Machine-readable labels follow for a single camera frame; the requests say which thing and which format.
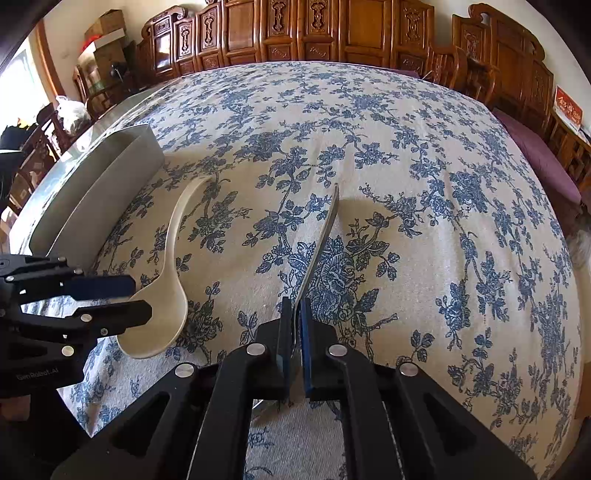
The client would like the wooden side chair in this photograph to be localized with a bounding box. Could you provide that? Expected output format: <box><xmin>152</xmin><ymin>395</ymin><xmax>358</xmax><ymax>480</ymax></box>
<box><xmin>11</xmin><ymin>106</ymin><xmax>63</xmax><ymax>210</ymax></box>

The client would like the wooden armchair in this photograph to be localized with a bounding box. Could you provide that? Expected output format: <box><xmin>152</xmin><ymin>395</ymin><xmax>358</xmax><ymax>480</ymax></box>
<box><xmin>424</xmin><ymin>44</ymin><xmax>498</xmax><ymax>108</ymax></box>

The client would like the row of carved wooden chairs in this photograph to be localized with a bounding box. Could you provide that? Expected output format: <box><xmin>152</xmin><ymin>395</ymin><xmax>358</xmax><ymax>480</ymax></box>
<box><xmin>136</xmin><ymin>0</ymin><xmax>555</xmax><ymax>134</ymax></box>

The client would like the red gift box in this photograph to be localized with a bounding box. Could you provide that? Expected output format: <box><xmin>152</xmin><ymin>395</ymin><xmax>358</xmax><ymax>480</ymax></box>
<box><xmin>553</xmin><ymin>85</ymin><xmax>583</xmax><ymax>134</ymax></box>

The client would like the blue floral tablecloth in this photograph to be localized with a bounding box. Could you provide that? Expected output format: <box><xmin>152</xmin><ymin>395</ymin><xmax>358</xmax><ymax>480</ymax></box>
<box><xmin>55</xmin><ymin>60</ymin><xmax>588</xmax><ymax>480</ymax></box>

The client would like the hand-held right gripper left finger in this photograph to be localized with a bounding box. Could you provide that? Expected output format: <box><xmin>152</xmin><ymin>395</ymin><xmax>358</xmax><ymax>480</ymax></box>
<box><xmin>51</xmin><ymin>298</ymin><xmax>294</xmax><ymax>480</ymax></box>

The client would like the brown cardboard box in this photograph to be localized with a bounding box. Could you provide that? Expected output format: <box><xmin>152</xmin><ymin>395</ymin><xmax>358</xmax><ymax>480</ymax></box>
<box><xmin>83</xmin><ymin>9</ymin><xmax>127</xmax><ymax>43</ymax></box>

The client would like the handle metal utensil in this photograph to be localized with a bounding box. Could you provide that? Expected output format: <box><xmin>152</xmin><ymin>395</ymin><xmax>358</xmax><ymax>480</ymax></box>
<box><xmin>252</xmin><ymin>184</ymin><xmax>341</xmax><ymax>416</ymax></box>

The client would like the grey metal tray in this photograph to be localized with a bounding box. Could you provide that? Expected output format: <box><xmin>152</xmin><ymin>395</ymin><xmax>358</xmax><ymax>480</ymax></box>
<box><xmin>28</xmin><ymin>124</ymin><xmax>166</xmax><ymax>269</ymax></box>

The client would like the purple seat cushion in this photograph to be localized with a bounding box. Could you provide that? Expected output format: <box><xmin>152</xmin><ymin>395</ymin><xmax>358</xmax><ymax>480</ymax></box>
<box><xmin>492</xmin><ymin>108</ymin><xmax>583</xmax><ymax>209</ymax></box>

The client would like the white fluffy object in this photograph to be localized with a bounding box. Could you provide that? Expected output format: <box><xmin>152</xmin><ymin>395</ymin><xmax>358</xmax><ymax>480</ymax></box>
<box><xmin>567</xmin><ymin>225</ymin><xmax>591</xmax><ymax>274</ymax></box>

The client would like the curved handle cream spoon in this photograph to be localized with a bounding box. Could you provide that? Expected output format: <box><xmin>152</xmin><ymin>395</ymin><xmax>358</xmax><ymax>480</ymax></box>
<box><xmin>115</xmin><ymin>175</ymin><xmax>218</xmax><ymax>360</ymax></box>

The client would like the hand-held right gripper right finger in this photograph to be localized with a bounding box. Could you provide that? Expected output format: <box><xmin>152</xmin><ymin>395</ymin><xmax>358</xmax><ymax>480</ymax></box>
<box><xmin>298</xmin><ymin>298</ymin><xmax>539</xmax><ymax>480</ymax></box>

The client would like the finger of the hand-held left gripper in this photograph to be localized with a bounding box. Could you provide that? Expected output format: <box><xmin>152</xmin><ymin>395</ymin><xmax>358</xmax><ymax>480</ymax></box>
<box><xmin>65</xmin><ymin>300</ymin><xmax>153</xmax><ymax>345</ymax></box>
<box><xmin>21</xmin><ymin>272</ymin><xmax>137</xmax><ymax>304</ymax></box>

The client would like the white plastic bag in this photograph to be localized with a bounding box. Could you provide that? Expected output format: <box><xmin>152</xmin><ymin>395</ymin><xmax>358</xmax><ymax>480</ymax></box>
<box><xmin>55</xmin><ymin>96</ymin><xmax>92</xmax><ymax>136</ymax></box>

